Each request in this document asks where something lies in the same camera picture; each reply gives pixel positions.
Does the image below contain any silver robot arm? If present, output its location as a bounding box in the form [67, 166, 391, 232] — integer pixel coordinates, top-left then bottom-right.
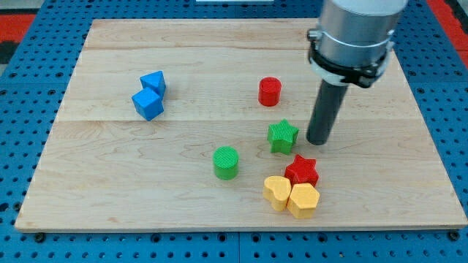
[307, 0, 408, 88]

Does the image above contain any green cylinder block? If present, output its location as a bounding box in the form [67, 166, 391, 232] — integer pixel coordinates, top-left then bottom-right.
[213, 146, 239, 180]

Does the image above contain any green star block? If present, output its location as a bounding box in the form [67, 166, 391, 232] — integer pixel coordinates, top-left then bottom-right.
[267, 119, 299, 155]

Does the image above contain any red cylinder block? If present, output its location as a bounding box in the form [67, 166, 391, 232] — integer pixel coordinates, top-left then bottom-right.
[258, 77, 282, 107]

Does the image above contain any wooden board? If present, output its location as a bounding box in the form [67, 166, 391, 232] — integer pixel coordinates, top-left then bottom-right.
[15, 18, 467, 233]

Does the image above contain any yellow heart block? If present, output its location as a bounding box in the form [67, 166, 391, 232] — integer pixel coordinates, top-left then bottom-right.
[263, 176, 292, 211]

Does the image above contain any red star block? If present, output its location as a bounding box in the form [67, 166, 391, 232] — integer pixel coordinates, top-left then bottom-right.
[284, 154, 320, 186]

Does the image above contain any blue cube block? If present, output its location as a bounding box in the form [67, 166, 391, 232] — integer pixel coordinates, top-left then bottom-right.
[132, 88, 164, 121]

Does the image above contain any blue triangular block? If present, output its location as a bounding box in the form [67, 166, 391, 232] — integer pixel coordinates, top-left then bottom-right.
[140, 71, 166, 97]

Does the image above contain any yellow hexagon block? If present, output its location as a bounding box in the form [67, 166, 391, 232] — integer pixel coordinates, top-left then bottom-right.
[287, 183, 320, 219]

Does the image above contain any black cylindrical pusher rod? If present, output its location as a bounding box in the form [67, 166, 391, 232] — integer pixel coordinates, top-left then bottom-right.
[306, 80, 348, 145]

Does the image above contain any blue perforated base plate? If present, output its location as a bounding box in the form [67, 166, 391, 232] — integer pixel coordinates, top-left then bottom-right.
[1, 0, 467, 262]

